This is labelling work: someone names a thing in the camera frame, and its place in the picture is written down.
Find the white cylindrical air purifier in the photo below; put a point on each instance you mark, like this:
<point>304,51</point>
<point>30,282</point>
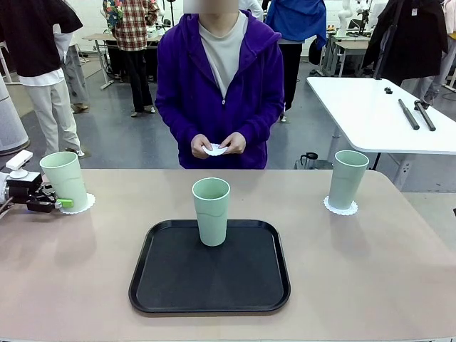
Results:
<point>10,121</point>

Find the person in dark shirt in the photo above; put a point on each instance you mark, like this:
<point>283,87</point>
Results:
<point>32,42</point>

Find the person's left hand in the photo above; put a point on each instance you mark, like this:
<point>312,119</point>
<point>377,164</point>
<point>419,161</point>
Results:
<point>237,144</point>

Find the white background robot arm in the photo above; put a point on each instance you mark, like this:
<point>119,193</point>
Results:
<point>342,18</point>

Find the person in plaid shirt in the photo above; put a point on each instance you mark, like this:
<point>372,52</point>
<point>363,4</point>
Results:
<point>133,32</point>

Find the small black clamp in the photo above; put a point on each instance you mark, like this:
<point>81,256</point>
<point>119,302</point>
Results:
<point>388,89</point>

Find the purple sleeved right forearm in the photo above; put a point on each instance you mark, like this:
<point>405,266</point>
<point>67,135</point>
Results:
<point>171,121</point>

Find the person in purple hoodie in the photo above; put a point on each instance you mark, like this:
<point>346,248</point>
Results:
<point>192,71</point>

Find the person in blue jacket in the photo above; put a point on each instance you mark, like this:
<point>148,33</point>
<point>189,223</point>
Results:
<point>299,18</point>

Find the person's right hand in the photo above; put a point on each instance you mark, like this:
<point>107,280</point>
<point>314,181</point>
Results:
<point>199,147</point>

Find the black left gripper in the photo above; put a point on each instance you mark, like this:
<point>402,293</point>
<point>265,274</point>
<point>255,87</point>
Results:
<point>25,190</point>

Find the pale green plastic cup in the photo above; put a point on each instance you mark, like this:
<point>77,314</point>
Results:
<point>345,185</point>
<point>212,221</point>
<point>67,181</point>

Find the grey background desk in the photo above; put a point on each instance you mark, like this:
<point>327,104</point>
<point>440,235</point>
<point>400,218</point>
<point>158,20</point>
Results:
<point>98,39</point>

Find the purple sleeved left forearm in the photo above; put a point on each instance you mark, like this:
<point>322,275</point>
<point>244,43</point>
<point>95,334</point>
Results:
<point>265,124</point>

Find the hanging black jacket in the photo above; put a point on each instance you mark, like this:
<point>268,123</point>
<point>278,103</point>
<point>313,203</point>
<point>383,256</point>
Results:
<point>409,39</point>

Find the white scalloped coaster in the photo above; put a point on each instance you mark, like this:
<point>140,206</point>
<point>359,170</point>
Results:
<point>340,211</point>
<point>90,201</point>
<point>213,151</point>

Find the white side table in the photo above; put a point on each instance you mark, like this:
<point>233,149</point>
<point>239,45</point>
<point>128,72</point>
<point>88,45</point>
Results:
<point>356,103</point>

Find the black plastic tray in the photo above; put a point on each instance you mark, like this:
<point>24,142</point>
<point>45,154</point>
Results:
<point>213,281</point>

